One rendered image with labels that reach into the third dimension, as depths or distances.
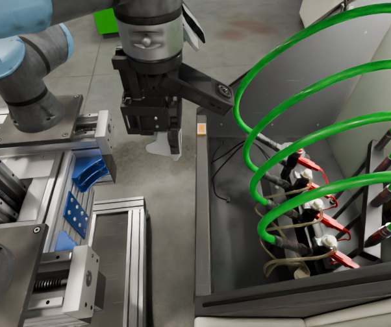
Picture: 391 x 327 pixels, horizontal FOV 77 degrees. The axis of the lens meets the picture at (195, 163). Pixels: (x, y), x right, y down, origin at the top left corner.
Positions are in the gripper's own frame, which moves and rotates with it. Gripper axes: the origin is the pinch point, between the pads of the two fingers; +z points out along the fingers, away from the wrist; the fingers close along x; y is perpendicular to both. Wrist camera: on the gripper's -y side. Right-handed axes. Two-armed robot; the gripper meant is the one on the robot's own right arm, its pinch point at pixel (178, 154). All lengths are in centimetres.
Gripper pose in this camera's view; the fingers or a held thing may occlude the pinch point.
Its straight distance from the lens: 46.6
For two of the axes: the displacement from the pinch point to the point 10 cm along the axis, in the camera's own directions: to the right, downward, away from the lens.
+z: 0.0, 6.3, 7.8
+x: -0.1, 7.8, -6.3
